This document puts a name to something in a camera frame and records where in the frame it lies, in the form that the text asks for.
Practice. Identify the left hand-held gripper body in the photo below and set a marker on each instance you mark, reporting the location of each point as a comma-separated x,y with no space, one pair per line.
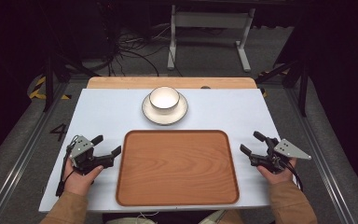
81,150

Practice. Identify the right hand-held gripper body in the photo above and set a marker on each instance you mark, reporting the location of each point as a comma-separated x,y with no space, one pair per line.
284,151

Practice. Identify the person's right hand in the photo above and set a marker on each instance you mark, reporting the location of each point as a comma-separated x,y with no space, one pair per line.
278,177

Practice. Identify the person's left hand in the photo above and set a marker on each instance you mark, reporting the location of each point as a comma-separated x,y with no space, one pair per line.
80,182

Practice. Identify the white plate with dark rim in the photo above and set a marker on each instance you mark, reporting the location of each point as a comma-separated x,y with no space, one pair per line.
164,118

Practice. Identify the wooden tray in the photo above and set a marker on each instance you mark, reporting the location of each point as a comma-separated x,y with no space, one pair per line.
177,169

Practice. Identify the black tripod stand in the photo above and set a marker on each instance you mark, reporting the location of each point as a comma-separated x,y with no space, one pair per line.
49,81
303,84

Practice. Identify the white bowl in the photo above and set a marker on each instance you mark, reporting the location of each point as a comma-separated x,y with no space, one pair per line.
164,98

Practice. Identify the aluminium floor rail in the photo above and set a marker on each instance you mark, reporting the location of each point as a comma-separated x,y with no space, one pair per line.
320,149
18,165

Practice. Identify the white metal stand frame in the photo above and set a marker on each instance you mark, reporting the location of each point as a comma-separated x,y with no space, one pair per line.
211,19

